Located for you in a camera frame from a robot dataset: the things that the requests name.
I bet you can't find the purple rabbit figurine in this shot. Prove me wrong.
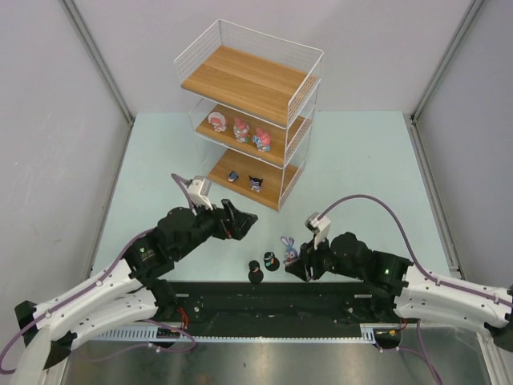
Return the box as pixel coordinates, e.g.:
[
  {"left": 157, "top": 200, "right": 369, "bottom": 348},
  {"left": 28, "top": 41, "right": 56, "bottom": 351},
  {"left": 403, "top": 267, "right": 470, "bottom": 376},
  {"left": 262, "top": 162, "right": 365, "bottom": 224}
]
[{"left": 281, "top": 236, "right": 299, "bottom": 267}]

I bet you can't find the black duck figurine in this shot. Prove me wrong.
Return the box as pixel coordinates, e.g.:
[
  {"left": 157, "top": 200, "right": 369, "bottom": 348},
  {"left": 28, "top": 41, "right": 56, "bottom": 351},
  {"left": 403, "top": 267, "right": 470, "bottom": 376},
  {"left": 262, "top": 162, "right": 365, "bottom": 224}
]
[
  {"left": 248, "top": 260, "right": 264, "bottom": 285},
  {"left": 264, "top": 251, "right": 280, "bottom": 272}
]

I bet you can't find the pink bunny blue bow figurine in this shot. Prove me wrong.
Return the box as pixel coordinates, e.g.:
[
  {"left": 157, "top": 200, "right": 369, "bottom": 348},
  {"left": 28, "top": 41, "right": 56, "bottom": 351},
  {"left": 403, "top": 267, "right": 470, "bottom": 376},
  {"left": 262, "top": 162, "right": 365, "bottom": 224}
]
[{"left": 252, "top": 128, "right": 271, "bottom": 152}]

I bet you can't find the pink bunny flower crown figurine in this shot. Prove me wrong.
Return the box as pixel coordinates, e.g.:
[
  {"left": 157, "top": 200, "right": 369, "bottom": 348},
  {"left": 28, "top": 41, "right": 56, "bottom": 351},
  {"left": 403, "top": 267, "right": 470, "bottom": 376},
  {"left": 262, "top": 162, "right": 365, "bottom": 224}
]
[{"left": 233, "top": 117, "right": 249, "bottom": 144}]

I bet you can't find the white pink round figurine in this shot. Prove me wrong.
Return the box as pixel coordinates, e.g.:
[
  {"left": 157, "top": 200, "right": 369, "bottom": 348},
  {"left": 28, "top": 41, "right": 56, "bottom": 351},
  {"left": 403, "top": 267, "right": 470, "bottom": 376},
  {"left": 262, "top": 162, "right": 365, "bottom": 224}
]
[{"left": 208, "top": 111, "right": 227, "bottom": 132}]

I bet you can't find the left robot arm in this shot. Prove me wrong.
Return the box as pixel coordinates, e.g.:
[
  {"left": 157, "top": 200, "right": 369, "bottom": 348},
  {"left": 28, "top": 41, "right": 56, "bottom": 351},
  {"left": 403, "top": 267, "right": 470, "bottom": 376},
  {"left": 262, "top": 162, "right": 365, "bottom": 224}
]
[{"left": 15, "top": 199, "right": 258, "bottom": 373}]

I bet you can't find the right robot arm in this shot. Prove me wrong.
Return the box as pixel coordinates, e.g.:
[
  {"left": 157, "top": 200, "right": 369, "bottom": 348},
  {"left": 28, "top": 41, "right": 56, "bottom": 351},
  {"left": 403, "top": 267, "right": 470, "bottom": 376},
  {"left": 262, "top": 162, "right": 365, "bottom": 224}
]
[{"left": 285, "top": 233, "right": 512, "bottom": 351}]

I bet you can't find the small blue lying figurine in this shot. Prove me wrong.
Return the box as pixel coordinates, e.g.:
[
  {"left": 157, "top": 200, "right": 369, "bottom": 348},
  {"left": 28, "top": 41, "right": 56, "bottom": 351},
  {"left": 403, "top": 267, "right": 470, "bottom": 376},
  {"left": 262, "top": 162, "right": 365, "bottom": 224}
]
[{"left": 228, "top": 171, "right": 239, "bottom": 183}]

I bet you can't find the black eared purple figurine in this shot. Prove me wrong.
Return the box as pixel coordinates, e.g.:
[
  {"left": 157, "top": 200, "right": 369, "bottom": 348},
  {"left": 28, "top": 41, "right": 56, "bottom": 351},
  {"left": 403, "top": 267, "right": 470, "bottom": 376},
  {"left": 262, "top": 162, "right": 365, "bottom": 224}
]
[{"left": 248, "top": 176, "right": 264, "bottom": 193}]

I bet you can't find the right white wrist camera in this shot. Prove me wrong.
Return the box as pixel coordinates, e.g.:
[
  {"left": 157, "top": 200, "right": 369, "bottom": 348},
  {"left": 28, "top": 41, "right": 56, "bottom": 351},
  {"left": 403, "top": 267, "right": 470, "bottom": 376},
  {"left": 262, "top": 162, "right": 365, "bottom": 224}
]
[{"left": 305, "top": 213, "right": 331, "bottom": 249}]

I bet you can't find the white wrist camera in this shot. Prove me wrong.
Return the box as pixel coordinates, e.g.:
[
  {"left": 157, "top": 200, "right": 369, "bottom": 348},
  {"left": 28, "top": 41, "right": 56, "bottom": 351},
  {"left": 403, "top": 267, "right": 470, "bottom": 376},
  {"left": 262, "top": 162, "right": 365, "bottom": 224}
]
[
  {"left": 305, "top": 213, "right": 331, "bottom": 249},
  {"left": 186, "top": 176, "right": 214, "bottom": 210}
]

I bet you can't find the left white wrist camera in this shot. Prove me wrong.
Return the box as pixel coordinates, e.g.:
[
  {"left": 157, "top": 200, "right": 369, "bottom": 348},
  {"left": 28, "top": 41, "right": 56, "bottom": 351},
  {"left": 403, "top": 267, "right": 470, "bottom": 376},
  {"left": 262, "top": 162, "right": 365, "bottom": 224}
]
[{"left": 186, "top": 176, "right": 214, "bottom": 210}]

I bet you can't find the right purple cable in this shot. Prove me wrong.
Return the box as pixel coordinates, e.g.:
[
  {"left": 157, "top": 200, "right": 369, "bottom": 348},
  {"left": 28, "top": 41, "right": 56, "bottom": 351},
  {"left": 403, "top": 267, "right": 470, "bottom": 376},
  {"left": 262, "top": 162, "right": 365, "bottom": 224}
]
[{"left": 316, "top": 194, "right": 513, "bottom": 384}]

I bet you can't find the purple cable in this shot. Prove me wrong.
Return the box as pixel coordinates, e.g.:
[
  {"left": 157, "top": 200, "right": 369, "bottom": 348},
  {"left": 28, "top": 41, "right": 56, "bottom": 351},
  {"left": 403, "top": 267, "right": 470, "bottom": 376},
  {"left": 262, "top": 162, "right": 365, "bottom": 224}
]
[
  {"left": 316, "top": 194, "right": 513, "bottom": 384},
  {"left": 0, "top": 172, "right": 197, "bottom": 374}
]

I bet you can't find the white slotted cable duct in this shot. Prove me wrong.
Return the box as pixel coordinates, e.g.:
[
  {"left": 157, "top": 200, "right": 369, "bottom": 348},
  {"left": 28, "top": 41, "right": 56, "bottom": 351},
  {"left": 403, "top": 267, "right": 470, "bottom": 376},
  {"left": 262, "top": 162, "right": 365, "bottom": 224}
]
[{"left": 87, "top": 323, "right": 378, "bottom": 344}]

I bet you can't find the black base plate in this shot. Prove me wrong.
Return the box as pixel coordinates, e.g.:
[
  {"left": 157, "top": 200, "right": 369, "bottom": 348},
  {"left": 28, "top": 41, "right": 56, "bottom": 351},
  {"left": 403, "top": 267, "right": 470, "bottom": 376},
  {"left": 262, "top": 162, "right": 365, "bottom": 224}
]
[{"left": 154, "top": 282, "right": 400, "bottom": 339}]

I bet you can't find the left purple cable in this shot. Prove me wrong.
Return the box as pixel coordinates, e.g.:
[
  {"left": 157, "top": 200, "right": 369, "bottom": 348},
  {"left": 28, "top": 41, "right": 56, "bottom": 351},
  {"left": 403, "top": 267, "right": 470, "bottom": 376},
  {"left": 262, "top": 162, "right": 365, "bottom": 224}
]
[{"left": 0, "top": 172, "right": 197, "bottom": 374}]

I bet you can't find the white wire three-tier shelf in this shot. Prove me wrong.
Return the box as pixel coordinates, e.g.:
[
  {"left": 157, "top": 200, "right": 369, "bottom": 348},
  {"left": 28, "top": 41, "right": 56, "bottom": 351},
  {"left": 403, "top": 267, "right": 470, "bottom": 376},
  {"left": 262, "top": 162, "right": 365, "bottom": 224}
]
[{"left": 174, "top": 19, "right": 324, "bottom": 211}]

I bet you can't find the aluminium frame rail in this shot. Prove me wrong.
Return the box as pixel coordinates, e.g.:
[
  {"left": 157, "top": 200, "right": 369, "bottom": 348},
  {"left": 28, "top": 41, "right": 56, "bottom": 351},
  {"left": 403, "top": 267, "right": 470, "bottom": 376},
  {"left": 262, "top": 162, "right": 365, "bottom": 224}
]
[{"left": 449, "top": 265, "right": 465, "bottom": 280}]

